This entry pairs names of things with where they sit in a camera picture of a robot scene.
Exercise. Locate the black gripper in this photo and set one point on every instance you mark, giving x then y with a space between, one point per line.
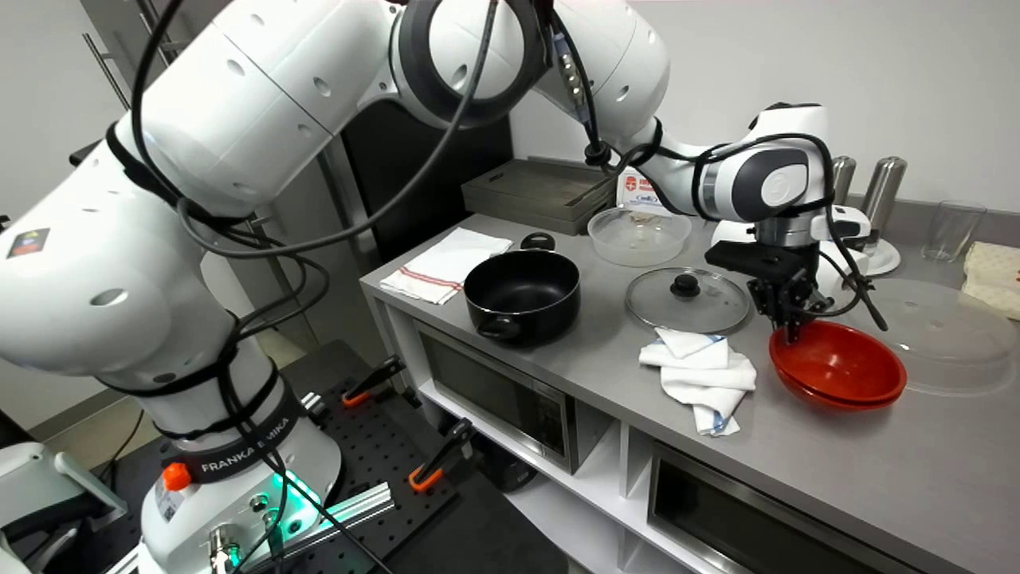
783 273

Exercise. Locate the red bowl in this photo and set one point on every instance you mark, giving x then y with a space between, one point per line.
840 368

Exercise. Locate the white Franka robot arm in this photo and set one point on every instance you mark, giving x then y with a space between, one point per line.
265 138

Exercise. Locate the clear glass bowl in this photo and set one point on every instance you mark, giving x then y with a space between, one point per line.
637 236

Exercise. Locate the white paper towel roll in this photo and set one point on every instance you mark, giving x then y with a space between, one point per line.
840 279

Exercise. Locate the white plate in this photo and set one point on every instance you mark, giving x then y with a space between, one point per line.
876 258

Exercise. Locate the glass pot lid black knob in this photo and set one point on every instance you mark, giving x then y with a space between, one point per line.
687 300

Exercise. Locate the crumpled white cloth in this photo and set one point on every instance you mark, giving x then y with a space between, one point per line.
701 371

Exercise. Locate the steel shaker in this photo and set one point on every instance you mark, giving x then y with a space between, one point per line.
883 192
842 179

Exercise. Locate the red and white sign card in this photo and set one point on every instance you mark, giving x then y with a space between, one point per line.
637 192

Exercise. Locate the beige sponge cloth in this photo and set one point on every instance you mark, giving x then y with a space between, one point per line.
991 279

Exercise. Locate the gray steel kitchen counter cabinet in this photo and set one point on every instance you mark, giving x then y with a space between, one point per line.
593 448

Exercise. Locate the black cooking pot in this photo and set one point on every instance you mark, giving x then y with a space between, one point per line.
525 297

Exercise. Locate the gray metal tray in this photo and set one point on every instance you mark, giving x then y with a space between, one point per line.
537 192

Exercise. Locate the folded white towel red stripes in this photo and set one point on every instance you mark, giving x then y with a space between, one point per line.
449 266

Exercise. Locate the orange black clamp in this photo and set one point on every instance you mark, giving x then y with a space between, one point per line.
439 466
372 385

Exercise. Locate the black refrigerator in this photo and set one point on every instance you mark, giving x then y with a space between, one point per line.
426 170

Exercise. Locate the black perforated robot table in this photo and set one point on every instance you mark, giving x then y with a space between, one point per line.
393 448

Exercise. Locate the aluminium rail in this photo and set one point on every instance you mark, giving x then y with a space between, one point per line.
344 510

